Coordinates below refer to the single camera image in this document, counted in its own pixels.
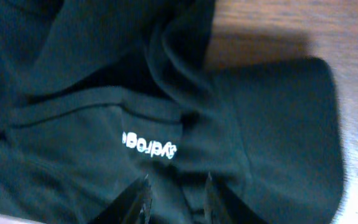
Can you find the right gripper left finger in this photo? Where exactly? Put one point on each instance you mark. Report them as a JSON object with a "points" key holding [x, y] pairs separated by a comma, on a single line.
{"points": [[132, 205]]}

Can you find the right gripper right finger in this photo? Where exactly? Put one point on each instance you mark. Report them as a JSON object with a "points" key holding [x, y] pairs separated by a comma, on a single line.
{"points": [[223, 206]]}

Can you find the black t-shirt with logo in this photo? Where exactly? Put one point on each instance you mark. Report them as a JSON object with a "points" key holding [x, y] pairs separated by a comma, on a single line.
{"points": [[95, 95]]}

